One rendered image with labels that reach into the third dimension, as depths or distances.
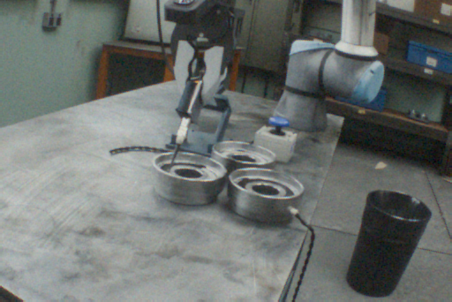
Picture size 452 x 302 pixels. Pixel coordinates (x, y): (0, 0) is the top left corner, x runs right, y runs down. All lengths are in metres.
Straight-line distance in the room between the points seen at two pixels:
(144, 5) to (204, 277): 2.71
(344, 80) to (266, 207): 0.55
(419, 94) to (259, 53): 1.83
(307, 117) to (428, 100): 3.65
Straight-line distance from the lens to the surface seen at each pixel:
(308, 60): 1.10
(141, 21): 3.05
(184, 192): 0.57
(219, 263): 0.47
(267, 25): 4.47
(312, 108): 1.11
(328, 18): 4.62
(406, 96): 4.65
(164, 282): 0.42
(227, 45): 0.60
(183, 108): 0.60
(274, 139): 0.82
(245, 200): 0.56
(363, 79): 1.02
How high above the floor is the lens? 1.05
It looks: 15 degrees down
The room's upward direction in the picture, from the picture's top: 9 degrees clockwise
